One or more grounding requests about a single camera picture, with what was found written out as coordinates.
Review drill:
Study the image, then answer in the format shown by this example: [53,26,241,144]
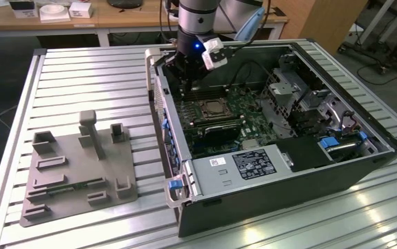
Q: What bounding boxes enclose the black RAM slot bank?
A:
[181,87,227,102]
[186,117,242,130]

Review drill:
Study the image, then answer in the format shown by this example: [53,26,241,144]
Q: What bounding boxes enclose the wooden desk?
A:
[0,0,289,47]

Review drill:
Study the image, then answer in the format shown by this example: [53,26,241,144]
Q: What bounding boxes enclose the black round object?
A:
[106,0,142,8]

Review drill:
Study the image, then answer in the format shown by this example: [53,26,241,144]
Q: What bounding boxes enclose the black graphics card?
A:
[197,123,239,146]

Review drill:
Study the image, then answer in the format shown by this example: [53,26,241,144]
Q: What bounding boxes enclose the green motherboard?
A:
[173,87,277,159]

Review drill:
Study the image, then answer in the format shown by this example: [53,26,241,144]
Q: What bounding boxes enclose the grey metal drive cage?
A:
[262,53,327,140]

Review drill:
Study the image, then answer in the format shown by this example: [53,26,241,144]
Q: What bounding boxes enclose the white square box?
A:
[68,2,94,19]

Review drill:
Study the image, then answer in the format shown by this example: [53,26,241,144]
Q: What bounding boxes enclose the wooden cabinet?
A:
[297,0,370,56]

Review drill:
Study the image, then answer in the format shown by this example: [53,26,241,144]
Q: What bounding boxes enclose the white round holder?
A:
[38,4,72,24]

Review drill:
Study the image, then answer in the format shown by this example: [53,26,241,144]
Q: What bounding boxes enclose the grey power supply unit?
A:
[189,144,294,197]

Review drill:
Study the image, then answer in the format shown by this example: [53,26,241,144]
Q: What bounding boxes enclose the black disk bay housing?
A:
[275,136,334,173]

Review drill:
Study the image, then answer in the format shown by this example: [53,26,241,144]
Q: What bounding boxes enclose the grey parts rack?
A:
[17,110,140,228]

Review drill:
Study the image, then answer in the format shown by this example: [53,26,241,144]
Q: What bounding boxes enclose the black and white box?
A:
[9,0,37,19]

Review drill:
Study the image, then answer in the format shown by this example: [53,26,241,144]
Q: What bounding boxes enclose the white wheeled equipment stand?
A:
[335,0,397,76]

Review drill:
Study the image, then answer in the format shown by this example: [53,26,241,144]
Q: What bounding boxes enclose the green RAM stick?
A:
[45,181,89,195]

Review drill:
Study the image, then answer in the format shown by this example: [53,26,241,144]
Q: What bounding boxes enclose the black open PC case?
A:
[145,38,397,238]

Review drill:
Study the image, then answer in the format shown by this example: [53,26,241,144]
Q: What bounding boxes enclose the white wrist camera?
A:
[201,37,229,71]

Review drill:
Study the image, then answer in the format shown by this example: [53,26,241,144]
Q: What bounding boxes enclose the black internal cable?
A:
[229,60,267,87]

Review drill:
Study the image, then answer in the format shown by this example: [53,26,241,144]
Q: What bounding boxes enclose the red black wire bundle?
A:
[335,110,362,135]

